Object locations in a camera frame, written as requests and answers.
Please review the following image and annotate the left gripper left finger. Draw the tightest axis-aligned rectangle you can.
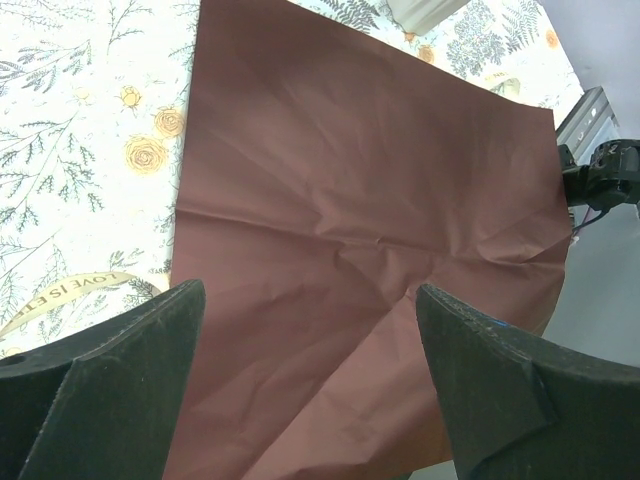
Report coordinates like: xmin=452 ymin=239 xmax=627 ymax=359
xmin=1 ymin=280 xmax=206 ymax=480

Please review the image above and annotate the dark red wrapping paper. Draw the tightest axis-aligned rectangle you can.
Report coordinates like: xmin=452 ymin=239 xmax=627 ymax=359
xmin=165 ymin=1 xmax=571 ymax=480

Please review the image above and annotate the white ribbed vase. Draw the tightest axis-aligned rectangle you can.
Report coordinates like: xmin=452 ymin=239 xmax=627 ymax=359
xmin=387 ymin=0 xmax=469 ymax=35

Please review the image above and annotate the cream ribbon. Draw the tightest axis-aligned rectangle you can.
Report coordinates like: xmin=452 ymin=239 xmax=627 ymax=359
xmin=1 ymin=271 xmax=169 ymax=340

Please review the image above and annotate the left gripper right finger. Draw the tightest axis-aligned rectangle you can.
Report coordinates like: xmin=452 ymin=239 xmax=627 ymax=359
xmin=416 ymin=285 xmax=639 ymax=480

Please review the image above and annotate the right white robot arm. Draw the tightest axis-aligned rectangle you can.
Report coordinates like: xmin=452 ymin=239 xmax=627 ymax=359
xmin=558 ymin=139 xmax=640 ymax=212

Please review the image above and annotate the floral table mat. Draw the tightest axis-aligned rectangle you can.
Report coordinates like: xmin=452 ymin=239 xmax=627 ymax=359
xmin=1 ymin=1 xmax=580 ymax=359

